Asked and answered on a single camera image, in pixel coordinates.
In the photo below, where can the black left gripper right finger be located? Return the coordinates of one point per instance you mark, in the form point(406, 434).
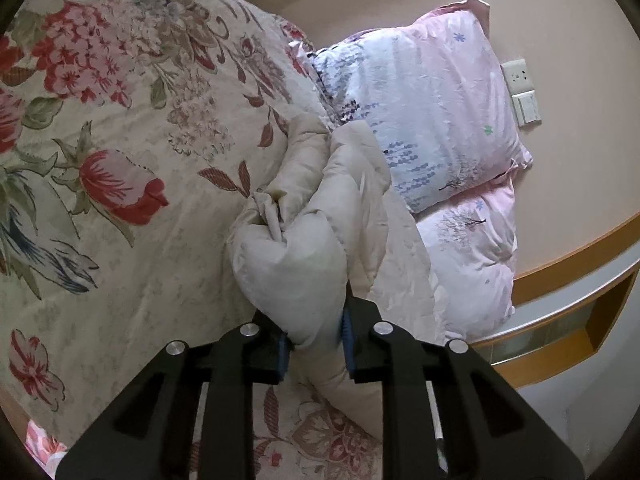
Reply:
point(447, 413)

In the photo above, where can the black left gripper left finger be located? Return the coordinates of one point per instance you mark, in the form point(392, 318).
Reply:
point(147, 431)

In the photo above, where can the white wall socket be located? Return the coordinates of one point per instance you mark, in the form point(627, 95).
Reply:
point(517, 78)

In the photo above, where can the white wall switch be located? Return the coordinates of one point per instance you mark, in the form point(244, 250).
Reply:
point(526, 108)

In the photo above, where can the floral bed quilt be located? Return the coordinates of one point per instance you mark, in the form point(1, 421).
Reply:
point(133, 133)

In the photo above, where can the beige quilted down jacket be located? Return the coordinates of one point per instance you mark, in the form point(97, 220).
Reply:
point(329, 225)

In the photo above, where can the pink tree print pillow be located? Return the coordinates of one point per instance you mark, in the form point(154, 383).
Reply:
point(471, 240)

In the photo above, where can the pink lavender print pillow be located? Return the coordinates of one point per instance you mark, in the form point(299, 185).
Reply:
point(434, 95)

